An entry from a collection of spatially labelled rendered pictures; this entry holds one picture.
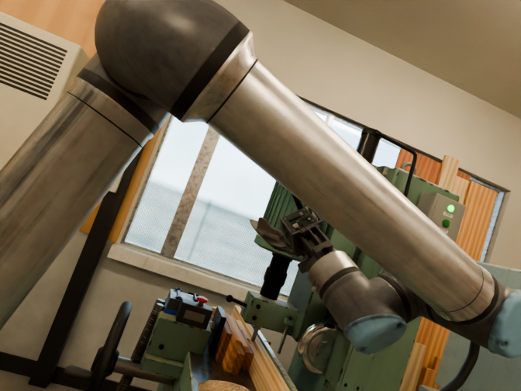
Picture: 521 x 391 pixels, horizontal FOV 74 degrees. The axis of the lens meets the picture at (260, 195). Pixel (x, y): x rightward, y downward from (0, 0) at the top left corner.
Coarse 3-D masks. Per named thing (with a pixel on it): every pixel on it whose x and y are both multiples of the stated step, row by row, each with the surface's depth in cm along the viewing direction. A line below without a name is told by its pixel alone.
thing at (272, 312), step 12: (252, 300) 90; (264, 300) 90; (276, 300) 96; (240, 312) 95; (252, 312) 90; (264, 312) 90; (276, 312) 91; (288, 312) 92; (252, 324) 90; (264, 324) 90; (276, 324) 91
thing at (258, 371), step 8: (240, 328) 104; (248, 336) 99; (256, 352) 89; (256, 360) 84; (256, 368) 82; (264, 368) 81; (256, 376) 80; (264, 376) 76; (256, 384) 79; (264, 384) 74; (272, 384) 74
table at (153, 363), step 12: (144, 360) 80; (156, 360) 81; (168, 360) 83; (192, 360) 81; (204, 360) 83; (156, 372) 81; (168, 372) 82; (180, 372) 82; (192, 372) 75; (204, 372) 77; (216, 372) 79; (228, 372) 81; (240, 372) 83; (180, 384) 79; (192, 384) 70; (240, 384) 77; (252, 384) 80
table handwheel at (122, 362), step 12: (120, 312) 81; (120, 324) 78; (108, 336) 76; (120, 336) 76; (108, 348) 73; (96, 360) 81; (108, 360) 72; (120, 360) 84; (96, 372) 71; (108, 372) 82; (120, 372) 84; (132, 372) 84; (144, 372) 85; (96, 384) 70; (168, 384) 87
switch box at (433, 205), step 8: (424, 200) 91; (432, 200) 88; (440, 200) 87; (448, 200) 88; (424, 208) 90; (432, 208) 87; (440, 208) 87; (456, 208) 89; (464, 208) 89; (432, 216) 87; (440, 216) 87; (456, 216) 89; (440, 224) 87; (456, 224) 89; (448, 232) 88; (456, 232) 89
